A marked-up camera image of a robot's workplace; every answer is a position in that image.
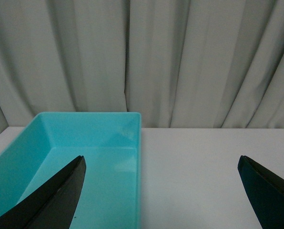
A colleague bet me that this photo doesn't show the turquoise plastic storage bin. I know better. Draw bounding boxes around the turquoise plastic storage bin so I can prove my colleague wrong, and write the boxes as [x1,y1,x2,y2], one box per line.
[0,112,141,229]

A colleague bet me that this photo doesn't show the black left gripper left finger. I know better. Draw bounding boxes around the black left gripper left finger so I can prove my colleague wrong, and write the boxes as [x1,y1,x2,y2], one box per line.
[0,156,86,229]

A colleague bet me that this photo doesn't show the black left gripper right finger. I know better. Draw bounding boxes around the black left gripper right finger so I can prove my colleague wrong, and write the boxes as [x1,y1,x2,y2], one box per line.
[238,156,284,229]

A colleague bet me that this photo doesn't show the grey fabric curtain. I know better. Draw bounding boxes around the grey fabric curtain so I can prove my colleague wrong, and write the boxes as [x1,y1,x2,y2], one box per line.
[0,0,284,133]

